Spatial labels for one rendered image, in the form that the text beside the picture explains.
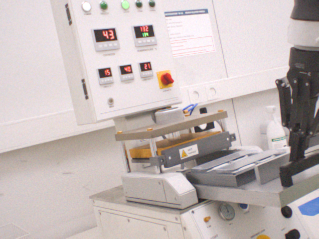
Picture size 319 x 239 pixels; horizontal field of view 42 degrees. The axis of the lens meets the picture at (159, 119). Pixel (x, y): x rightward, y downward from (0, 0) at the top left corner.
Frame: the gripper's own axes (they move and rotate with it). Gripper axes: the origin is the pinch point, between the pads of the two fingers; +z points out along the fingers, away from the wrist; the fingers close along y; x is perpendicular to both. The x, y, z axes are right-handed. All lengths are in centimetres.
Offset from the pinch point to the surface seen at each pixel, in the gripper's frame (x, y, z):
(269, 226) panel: 4.7, -7.6, 24.5
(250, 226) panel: -0.7, -9.1, 23.1
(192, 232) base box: -16.1, -12.8, 20.1
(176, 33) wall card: 55, -101, -8
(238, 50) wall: 91, -94, 2
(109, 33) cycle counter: -5, -62, -17
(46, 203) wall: -19, -86, 47
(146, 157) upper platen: -9.4, -38.5, 13.4
